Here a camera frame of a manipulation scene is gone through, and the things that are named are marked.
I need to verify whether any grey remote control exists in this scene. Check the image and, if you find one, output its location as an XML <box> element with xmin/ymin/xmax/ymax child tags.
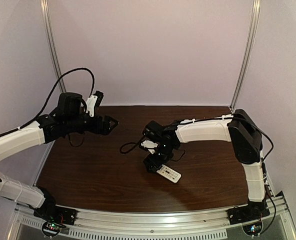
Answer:
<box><xmin>157</xmin><ymin>165</ymin><xmax>182</xmax><ymax>184</ymax></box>

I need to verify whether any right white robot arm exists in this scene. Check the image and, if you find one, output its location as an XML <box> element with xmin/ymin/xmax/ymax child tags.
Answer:
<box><xmin>139</xmin><ymin>109</ymin><xmax>266</xmax><ymax>216</ymax></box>

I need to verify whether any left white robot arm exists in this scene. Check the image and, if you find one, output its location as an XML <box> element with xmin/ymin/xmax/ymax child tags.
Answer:
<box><xmin>0</xmin><ymin>91</ymin><xmax>118</xmax><ymax>214</ymax></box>

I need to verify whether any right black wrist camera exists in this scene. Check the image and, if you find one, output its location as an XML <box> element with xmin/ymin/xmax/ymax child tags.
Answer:
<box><xmin>139</xmin><ymin>139</ymin><xmax>158</xmax><ymax>154</ymax></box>

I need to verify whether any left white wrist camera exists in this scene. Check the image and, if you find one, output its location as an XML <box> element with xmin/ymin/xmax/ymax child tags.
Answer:
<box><xmin>86</xmin><ymin>95</ymin><xmax>98</xmax><ymax>118</ymax></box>

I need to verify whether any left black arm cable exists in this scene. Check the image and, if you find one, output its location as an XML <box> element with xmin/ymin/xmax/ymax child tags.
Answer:
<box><xmin>0</xmin><ymin>66</ymin><xmax>96</xmax><ymax>143</ymax></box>

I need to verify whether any front aluminium rail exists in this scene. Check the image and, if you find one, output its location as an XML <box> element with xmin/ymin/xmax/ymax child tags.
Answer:
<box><xmin>5</xmin><ymin>196</ymin><xmax>296</xmax><ymax>240</ymax></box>

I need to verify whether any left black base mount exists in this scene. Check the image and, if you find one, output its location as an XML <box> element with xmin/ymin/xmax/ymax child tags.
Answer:
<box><xmin>31</xmin><ymin>205</ymin><xmax>77</xmax><ymax>239</ymax></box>

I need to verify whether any left aluminium frame post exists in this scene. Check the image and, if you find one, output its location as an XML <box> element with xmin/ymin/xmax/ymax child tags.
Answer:
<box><xmin>40</xmin><ymin>0</ymin><xmax>62</xmax><ymax>79</ymax></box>

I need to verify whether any aluminium frame post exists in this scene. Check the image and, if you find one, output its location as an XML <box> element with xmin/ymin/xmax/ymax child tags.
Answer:
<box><xmin>40</xmin><ymin>0</ymin><xmax>62</xmax><ymax>79</ymax></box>
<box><xmin>230</xmin><ymin>0</ymin><xmax>261</xmax><ymax>112</ymax></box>

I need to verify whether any right aluminium frame post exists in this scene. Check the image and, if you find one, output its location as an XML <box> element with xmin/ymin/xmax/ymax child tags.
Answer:
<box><xmin>230</xmin><ymin>0</ymin><xmax>261</xmax><ymax>112</ymax></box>

